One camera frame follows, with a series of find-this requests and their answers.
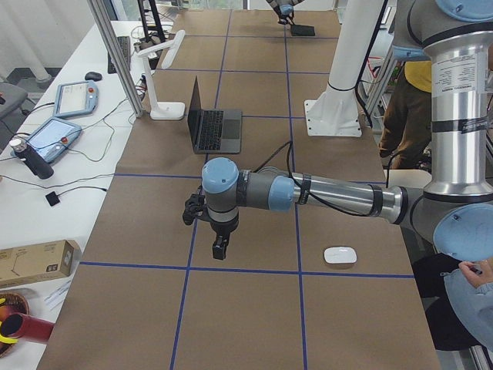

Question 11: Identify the blue teach pendant far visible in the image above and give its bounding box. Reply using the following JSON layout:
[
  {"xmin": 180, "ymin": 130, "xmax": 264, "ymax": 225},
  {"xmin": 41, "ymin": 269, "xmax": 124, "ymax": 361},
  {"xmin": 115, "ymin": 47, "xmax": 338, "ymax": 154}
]
[{"xmin": 53, "ymin": 80, "xmax": 99, "ymax": 118}]

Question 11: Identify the blue teach pendant near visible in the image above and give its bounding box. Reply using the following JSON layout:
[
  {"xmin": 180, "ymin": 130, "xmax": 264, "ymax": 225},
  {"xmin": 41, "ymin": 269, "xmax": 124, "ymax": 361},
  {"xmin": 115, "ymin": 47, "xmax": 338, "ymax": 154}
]
[{"xmin": 23, "ymin": 117, "xmax": 82, "ymax": 163}]

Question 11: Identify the white desk lamp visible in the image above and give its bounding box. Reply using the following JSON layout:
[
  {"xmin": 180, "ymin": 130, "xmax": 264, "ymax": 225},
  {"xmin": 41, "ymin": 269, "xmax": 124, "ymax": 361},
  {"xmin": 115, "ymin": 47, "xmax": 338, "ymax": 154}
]
[{"xmin": 136, "ymin": 29, "xmax": 186, "ymax": 120}]

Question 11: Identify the black bottle silver cap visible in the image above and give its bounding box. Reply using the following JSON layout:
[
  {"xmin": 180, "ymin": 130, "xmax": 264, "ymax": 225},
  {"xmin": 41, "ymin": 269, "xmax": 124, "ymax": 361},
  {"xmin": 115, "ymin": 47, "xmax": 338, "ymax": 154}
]
[{"xmin": 9, "ymin": 138, "xmax": 54, "ymax": 180}]

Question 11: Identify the black mouse pad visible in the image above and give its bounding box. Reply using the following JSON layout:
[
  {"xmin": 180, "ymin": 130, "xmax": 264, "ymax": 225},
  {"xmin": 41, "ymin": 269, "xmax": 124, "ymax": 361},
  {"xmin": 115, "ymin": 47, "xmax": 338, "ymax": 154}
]
[{"xmin": 290, "ymin": 24, "xmax": 315, "ymax": 37}]

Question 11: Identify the black computer mouse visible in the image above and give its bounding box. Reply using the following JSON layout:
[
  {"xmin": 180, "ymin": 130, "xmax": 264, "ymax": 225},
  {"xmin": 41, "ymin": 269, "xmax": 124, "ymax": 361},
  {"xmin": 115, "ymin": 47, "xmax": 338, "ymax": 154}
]
[{"xmin": 85, "ymin": 71, "xmax": 102, "ymax": 82}]

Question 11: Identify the white chair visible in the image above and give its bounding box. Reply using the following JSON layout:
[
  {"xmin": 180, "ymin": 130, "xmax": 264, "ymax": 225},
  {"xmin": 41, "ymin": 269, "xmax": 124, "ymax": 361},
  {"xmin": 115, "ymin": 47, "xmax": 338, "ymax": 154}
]
[{"xmin": 388, "ymin": 170, "xmax": 432, "ymax": 189}]

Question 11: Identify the grey laptop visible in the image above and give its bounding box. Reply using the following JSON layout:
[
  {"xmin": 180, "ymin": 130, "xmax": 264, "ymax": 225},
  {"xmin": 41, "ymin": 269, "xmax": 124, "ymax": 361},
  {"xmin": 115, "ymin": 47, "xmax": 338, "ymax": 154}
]
[{"xmin": 187, "ymin": 77, "xmax": 242, "ymax": 154}]

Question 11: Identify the black keyboard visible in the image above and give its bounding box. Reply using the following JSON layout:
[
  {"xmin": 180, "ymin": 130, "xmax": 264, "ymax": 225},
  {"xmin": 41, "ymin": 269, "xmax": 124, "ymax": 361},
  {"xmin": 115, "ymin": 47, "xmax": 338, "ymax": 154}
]
[{"xmin": 107, "ymin": 35, "xmax": 132, "ymax": 75}]

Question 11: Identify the person in yellow shirt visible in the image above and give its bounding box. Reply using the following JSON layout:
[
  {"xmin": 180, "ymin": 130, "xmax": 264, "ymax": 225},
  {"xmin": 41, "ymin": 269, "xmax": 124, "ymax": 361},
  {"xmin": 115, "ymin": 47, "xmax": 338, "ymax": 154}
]
[{"xmin": 379, "ymin": 61, "xmax": 431, "ymax": 170}]

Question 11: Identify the person in blue shirt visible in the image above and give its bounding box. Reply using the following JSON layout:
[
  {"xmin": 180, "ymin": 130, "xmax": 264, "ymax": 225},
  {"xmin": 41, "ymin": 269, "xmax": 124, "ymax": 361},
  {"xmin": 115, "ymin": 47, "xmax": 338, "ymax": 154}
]
[{"xmin": 412, "ymin": 254, "xmax": 492, "ymax": 351}]

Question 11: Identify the red cylinder cup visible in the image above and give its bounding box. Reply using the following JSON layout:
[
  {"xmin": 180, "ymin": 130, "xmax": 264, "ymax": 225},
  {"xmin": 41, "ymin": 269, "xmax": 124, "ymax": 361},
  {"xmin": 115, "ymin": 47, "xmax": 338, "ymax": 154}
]
[{"xmin": 1, "ymin": 313, "xmax": 55, "ymax": 344}]

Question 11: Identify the black tripod stand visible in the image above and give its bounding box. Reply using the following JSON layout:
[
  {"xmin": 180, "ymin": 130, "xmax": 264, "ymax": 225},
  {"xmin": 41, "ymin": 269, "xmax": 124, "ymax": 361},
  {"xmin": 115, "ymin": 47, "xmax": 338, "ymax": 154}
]
[{"xmin": 137, "ymin": 0, "xmax": 166, "ymax": 42}]

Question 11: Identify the small black square device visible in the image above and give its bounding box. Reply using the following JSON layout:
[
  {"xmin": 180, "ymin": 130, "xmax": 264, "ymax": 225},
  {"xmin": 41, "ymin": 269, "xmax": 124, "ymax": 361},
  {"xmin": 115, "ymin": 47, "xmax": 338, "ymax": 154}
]
[{"xmin": 45, "ymin": 191, "xmax": 60, "ymax": 207}]

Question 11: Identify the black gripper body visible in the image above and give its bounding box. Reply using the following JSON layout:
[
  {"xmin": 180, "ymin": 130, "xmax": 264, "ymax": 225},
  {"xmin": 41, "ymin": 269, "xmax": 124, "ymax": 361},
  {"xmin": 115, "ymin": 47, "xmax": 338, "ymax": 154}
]
[
  {"xmin": 277, "ymin": 4, "xmax": 294, "ymax": 25},
  {"xmin": 211, "ymin": 220, "xmax": 238, "ymax": 243}
]

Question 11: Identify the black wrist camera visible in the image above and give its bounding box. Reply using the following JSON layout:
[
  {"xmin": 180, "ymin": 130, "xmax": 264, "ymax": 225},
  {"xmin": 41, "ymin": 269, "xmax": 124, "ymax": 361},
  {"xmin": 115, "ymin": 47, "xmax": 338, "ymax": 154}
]
[{"xmin": 182, "ymin": 193, "xmax": 208, "ymax": 226}]

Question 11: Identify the wicker basket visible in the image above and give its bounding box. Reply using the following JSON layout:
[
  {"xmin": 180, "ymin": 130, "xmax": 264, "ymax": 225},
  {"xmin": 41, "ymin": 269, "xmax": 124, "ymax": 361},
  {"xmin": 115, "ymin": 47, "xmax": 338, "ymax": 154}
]
[{"xmin": 1, "ymin": 292, "xmax": 30, "ymax": 357}]

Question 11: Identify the brown cardboard box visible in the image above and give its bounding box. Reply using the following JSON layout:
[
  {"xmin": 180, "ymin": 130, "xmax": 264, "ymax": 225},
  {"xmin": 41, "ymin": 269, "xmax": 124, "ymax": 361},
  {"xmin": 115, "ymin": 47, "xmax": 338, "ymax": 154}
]
[{"xmin": 1, "ymin": 240, "xmax": 80, "ymax": 288}]

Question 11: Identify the blue teach pendant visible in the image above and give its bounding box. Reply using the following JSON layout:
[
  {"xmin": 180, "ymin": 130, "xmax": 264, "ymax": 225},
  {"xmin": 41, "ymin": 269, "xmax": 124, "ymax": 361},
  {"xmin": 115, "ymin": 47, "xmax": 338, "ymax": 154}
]
[
  {"xmin": 53, "ymin": 80, "xmax": 99, "ymax": 118},
  {"xmin": 23, "ymin": 117, "xmax": 82, "ymax": 163}
]

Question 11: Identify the aluminium frame post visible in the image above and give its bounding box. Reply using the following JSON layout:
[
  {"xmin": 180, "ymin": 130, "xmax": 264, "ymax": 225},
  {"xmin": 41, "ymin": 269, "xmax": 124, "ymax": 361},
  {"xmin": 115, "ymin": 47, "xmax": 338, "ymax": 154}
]
[{"xmin": 87, "ymin": 0, "xmax": 143, "ymax": 118}]

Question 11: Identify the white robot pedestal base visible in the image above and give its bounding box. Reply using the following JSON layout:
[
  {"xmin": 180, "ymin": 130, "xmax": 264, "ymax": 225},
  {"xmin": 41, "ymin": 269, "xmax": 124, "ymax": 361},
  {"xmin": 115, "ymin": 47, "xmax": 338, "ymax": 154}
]
[{"xmin": 303, "ymin": 0, "xmax": 386, "ymax": 138}]

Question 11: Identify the white computer mouse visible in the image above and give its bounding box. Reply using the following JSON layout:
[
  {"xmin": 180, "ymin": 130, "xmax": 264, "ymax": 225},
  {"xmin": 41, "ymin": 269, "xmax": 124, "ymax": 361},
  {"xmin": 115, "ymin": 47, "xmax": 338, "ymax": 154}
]
[{"xmin": 324, "ymin": 246, "xmax": 357, "ymax": 264}]

